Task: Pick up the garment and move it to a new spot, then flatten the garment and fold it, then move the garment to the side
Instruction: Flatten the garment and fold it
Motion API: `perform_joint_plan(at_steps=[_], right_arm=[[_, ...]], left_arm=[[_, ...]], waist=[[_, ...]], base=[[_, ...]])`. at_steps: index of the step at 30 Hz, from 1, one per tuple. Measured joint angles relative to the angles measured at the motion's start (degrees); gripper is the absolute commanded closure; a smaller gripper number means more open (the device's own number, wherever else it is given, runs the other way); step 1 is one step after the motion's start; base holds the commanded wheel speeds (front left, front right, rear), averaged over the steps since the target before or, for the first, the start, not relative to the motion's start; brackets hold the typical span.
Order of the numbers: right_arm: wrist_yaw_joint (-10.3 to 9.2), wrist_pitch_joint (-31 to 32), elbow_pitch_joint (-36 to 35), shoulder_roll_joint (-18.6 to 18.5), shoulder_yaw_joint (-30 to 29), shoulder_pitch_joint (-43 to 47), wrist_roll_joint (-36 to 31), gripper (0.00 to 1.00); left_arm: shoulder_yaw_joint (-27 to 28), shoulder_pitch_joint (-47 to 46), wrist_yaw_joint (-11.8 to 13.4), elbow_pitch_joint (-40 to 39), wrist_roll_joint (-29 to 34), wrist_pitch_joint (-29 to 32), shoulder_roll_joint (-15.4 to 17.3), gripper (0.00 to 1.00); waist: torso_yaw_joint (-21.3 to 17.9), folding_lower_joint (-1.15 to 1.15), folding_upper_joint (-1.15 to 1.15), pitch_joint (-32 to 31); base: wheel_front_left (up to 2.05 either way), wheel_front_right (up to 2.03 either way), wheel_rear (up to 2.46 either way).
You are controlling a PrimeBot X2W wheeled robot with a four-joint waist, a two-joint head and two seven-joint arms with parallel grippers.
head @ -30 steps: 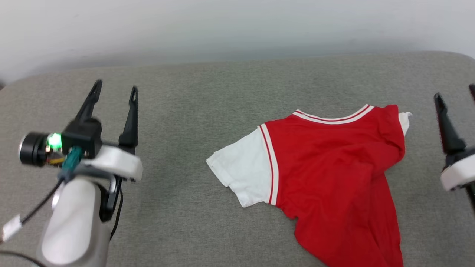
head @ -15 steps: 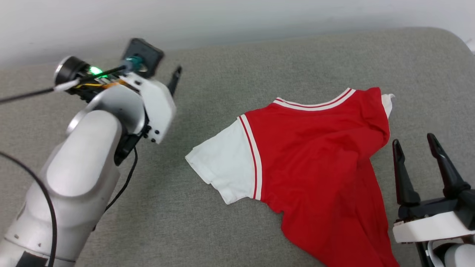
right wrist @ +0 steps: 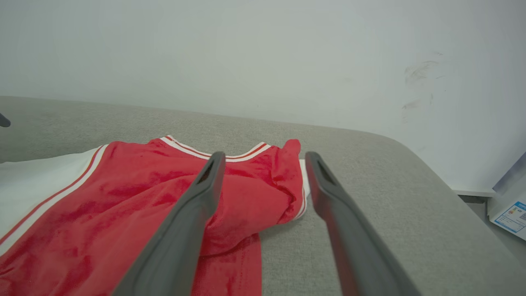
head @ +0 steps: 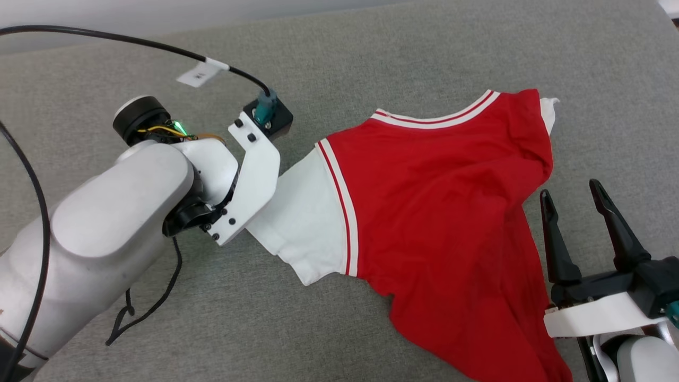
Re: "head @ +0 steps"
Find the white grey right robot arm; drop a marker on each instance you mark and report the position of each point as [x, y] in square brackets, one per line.
[647, 361]

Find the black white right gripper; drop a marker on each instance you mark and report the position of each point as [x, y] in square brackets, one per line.
[604, 313]

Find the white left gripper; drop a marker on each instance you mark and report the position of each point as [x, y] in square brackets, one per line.
[260, 175]

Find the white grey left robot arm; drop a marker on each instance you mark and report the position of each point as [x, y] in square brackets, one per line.
[106, 223]

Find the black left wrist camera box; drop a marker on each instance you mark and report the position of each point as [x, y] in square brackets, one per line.
[280, 121]

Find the red and white t-shirt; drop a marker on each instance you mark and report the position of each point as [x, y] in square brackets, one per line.
[435, 212]

